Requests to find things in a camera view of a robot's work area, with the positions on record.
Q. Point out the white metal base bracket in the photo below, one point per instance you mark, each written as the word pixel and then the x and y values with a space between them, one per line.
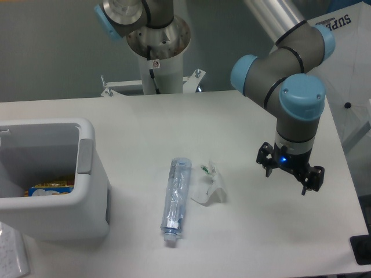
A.
pixel 189 84

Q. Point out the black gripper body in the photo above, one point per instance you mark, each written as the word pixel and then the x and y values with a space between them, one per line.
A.
pixel 293 157

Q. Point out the white plastic trash can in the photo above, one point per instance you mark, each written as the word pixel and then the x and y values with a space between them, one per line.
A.
pixel 34 151

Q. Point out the white umbrella with lettering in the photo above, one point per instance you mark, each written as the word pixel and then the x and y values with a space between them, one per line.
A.
pixel 346 73

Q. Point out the black device at table edge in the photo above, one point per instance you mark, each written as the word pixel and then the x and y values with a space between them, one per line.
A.
pixel 361 249

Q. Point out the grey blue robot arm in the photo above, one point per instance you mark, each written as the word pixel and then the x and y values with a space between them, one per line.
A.
pixel 279 83

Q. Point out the colourful snack package trash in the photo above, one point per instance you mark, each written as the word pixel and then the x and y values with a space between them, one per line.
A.
pixel 61 186

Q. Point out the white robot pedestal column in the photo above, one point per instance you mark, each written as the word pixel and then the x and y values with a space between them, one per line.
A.
pixel 161 76

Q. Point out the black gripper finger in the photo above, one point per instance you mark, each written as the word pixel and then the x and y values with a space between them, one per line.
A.
pixel 311 178
pixel 265 157

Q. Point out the white paper sheet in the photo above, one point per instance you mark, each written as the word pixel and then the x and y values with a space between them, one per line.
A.
pixel 14 260

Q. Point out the crushed clear plastic bottle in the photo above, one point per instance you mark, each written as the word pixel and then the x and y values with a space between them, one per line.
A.
pixel 176 199

